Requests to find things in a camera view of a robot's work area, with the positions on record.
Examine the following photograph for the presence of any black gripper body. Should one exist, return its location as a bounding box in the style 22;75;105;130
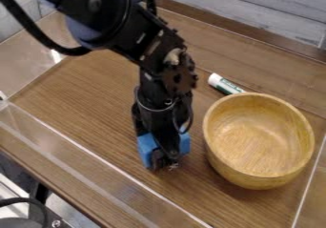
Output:
130;90;196;158

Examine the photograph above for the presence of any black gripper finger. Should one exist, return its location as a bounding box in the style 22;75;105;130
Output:
149;143;180;171
130;106;151;136

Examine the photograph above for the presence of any blue foam block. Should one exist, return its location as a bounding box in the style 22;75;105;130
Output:
137;134;191;169

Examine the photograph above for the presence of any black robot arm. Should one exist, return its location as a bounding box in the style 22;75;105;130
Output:
0;0;199;171

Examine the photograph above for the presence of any brown wooden bowl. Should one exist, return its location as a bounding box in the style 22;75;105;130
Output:
203;93;314;190

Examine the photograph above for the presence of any white green glue stick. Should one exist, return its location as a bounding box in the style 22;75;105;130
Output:
207;73;244;94

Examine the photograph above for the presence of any clear acrylic front barrier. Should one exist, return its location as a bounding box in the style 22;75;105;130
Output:
0;93;212;228

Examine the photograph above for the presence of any black cable lower left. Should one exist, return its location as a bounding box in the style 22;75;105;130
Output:
0;197;49;228

